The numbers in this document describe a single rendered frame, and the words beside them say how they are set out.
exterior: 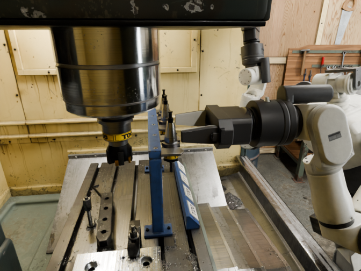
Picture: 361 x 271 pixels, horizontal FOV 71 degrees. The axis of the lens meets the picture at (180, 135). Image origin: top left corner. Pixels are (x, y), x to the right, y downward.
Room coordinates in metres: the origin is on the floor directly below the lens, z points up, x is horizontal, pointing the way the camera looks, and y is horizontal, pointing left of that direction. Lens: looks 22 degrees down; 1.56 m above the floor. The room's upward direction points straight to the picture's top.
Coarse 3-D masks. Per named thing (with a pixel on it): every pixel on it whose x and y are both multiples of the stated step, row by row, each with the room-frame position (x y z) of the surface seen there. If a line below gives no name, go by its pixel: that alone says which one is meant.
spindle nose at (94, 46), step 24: (72, 48) 0.34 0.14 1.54; (96, 48) 0.34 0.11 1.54; (120, 48) 0.34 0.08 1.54; (144, 48) 0.37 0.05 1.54; (72, 72) 0.34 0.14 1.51; (96, 72) 0.34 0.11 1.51; (120, 72) 0.34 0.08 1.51; (144, 72) 0.36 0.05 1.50; (72, 96) 0.35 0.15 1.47; (96, 96) 0.34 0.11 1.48; (120, 96) 0.34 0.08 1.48; (144, 96) 0.36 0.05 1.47
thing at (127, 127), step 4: (128, 124) 0.41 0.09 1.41; (104, 128) 0.40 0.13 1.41; (108, 128) 0.39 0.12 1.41; (112, 128) 0.39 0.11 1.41; (116, 128) 0.39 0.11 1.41; (120, 128) 0.39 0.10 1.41; (124, 128) 0.40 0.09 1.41; (128, 128) 0.41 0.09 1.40; (104, 132) 0.40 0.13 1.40; (108, 132) 0.39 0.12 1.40; (112, 132) 0.39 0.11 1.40; (116, 132) 0.39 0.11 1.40; (120, 132) 0.39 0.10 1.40; (124, 132) 0.40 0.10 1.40; (124, 140) 0.40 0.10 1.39
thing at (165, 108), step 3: (162, 105) 0.98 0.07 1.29; (165, 105) 0.97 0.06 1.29; (168, 105) 0.97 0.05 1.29; (162, 108) 0.97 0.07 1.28; (165, 108) 0.97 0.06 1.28; (168, 108) 0.97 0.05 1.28; (162, 111) 0.97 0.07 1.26; (165, 111) 0.96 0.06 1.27; (162, 114) 0.97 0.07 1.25; (165, 114) 0.96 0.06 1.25; (168, 114) 0.97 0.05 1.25; (162, 117) 0.97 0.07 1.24; (165, 117) 0.96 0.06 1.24; (162, 120) 0.96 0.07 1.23; (165, 120) 0.96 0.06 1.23
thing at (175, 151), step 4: (164, 148) 0.72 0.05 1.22; (168, 148) 0.72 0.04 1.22; (172, 148) 0.72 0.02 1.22; (176, 148) 0.72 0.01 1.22; (180, 148) 0.72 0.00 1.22; (164, 152) 0.70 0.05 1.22; (168, 152) 0.70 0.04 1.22; (172, 152) 0.70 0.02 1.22; (176, 152) 0.70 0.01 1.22; (180, 152) 0.70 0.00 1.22
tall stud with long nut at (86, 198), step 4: (84, 200) 0.72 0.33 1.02; (88, 200) 0.72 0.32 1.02; (84, 204) 0.72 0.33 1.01; (88, 204) 0.72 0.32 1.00; (84, 208) 0.72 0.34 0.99; (88, 208) 0.72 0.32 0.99; (88, 212) 0.72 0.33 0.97; (88, 216) 0.72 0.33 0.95; (88, 220) 0.72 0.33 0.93; (88, 224) 0.73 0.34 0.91; (92, 224) 0.73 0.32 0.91; (88, 228) 0.71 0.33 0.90
